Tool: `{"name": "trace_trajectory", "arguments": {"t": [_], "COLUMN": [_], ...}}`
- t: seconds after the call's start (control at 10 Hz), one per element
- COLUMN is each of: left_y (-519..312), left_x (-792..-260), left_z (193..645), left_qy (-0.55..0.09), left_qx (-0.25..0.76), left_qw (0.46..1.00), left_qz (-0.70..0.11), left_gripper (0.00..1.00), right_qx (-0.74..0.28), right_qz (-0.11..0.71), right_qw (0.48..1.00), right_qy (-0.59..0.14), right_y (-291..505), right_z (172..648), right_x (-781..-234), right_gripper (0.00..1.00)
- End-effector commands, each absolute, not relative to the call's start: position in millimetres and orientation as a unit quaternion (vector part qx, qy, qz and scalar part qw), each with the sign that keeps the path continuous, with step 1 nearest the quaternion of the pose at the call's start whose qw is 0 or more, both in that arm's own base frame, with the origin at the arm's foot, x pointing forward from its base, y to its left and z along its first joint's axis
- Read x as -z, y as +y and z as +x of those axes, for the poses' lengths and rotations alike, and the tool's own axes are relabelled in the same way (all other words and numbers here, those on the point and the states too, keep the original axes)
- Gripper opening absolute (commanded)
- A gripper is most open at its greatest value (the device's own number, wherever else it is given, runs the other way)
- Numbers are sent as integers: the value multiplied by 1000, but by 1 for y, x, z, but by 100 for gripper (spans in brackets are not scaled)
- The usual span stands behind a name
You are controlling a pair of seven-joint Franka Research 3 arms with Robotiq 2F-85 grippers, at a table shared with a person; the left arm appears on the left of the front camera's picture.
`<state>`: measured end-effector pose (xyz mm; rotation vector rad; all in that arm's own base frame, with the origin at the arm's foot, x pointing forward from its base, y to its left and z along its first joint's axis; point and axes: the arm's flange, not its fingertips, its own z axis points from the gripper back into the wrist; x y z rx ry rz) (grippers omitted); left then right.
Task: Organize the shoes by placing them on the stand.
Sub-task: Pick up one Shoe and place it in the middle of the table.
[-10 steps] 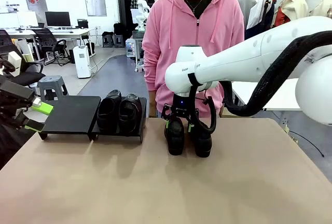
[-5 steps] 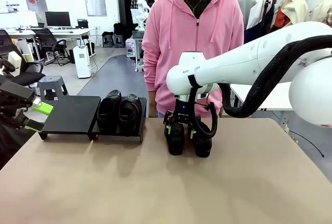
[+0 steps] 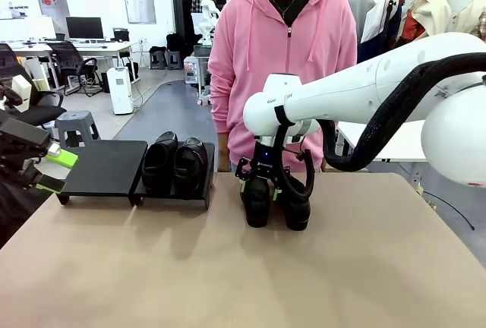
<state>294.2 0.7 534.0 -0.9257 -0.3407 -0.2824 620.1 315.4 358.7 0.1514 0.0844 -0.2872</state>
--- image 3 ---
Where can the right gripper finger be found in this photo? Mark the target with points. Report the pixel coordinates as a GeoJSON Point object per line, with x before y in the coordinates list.
{"type": "Point", "coordinates": [276, 191]}
{"type": "Point", "coordinates": [243, 170]}

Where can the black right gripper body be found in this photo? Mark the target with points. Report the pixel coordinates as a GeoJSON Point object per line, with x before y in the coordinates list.
{"type": "Point", "coordinates": [264, 164]}

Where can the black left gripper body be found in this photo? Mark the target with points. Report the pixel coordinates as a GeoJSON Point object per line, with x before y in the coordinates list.
{"type": "Point", "coordinates": [23, 134]}

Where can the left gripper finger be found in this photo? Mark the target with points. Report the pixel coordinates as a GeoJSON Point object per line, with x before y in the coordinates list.
{"type": "Point", "coordinates": [49, 183]}
{"type": "Point", "coordinates": [60, 158]}

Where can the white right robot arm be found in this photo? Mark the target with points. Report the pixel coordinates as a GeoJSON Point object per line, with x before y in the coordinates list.
{"type": "Point", "coordinates": [341, 92]}

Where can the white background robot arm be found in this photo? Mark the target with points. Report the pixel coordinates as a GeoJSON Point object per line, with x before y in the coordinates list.
{"type": "Point", "coordinates": [209, 13]}

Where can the pink sleeved right forearm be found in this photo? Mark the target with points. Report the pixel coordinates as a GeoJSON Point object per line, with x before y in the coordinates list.
{"type": "Point", "coordinates": [220, 108]}

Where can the black slanted shoe stand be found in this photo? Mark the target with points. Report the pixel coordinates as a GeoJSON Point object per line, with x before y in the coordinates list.
{"type": "Point", "coordinates": [207, 183]}
{"type": "Point", "coordinates": [102, 168]}

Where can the person's right hand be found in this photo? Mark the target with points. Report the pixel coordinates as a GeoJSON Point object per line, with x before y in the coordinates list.
{"type": "Point", "coordinates": [224, 147]}

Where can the black mesh office chair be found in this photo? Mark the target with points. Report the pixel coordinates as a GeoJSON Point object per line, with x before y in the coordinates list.
{"type": "Point", "coordinates": [38, 113]}
{"type": "Point", "coordinates": [66, 58]}

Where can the grey plastic stool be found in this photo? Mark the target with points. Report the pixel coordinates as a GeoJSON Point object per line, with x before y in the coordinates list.
{"type": "Point", "coordinates": [77, 117]}

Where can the white air purifier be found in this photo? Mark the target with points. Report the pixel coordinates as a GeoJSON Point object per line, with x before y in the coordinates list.
{"type": "Point", "coordinates": [120, 92]}

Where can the white computer monitor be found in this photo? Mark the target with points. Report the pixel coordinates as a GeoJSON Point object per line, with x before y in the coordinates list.
{"type": "Point", "coordinates": [13, 30]}
{"type": "Point", "coordinates": [40, 27]}

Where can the person in pink hoodie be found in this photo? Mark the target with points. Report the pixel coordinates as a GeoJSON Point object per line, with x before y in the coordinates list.
{"type": "Point", "coordinates": [266, 58]}

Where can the clear plastic storage box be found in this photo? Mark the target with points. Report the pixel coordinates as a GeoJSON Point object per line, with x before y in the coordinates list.
{"type": "Point", "coordinates": [190, 71]}

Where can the black computer monitor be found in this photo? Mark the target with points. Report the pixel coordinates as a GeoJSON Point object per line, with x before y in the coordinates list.
{"type": "Point", "coordinates": [83, 28]}

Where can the long white office desk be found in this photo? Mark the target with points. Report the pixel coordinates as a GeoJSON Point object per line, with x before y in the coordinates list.
{"type": "Point", "coordinates": [114, 45]}

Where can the white table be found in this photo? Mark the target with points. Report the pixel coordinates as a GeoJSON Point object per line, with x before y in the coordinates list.
{"type": "Point", "coordinates": [395, 146]}

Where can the dark plastic stool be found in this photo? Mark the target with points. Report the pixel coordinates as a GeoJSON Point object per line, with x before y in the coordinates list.
{"type": "Point", "coordinates": [157, 58]}
{"type": "Point", "coordinates": [174, 58]}

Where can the black backpack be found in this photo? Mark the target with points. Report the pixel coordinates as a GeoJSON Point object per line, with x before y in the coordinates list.
{"type": "Point", "coordinates": [175, 41]}

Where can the mannequin with white navy garment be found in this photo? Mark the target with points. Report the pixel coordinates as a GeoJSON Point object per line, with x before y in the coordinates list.
{"type": "Point", "coordinates": [379, 20]}

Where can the mannequin with cream jacket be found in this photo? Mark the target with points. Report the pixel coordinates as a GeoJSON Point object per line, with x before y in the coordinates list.
{"type": "Point", "coordinates": [436, 13]}

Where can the mannequin with bucket hat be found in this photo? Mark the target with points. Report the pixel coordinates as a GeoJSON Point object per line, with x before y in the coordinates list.
{"type": "Point", "coordinates": [471, 16]}

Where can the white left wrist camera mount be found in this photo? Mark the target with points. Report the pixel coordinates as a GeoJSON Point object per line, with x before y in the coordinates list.
{"type": "Point", "coordinates": [21, 89]}

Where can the silver wall panel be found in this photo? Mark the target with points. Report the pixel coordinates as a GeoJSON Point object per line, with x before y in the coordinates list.
{"type": "Point", "coordinates": [139, 1]}

